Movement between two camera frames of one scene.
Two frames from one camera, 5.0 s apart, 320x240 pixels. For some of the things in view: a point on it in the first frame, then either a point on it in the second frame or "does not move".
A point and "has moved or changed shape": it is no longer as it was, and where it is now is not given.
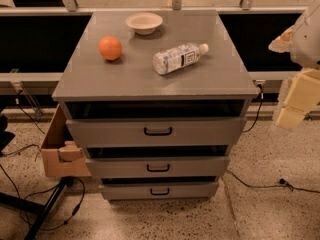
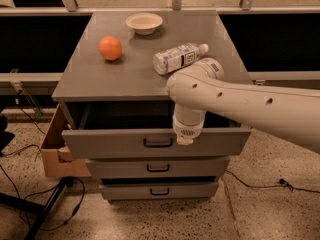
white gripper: [309, 40] -> [187, 129]
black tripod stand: [41, 210] does not move
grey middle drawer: [194, 166] does not move
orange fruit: [110, 48] does not move
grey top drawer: [156, 132] has moved or changed shape
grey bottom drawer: [160, 190] does not move
